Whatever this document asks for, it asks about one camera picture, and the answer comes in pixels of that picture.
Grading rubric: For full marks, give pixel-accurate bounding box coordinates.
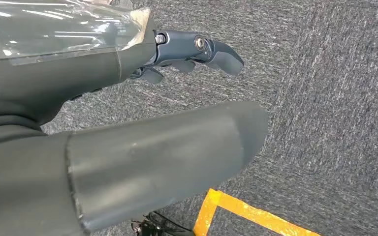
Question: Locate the yellow floor tape square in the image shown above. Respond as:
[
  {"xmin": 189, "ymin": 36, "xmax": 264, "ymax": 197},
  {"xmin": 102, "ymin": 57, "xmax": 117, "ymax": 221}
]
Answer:
[{"xmin": 192, "ymin": 188, "xmax": 322, "ymax": 236}]

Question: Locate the black cable bundle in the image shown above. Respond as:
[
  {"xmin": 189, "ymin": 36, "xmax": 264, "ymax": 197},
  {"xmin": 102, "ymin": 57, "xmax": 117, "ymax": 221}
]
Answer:
[{"xmin": 130, "ymin": 211, "xmax": 194, "ymax": 236}]

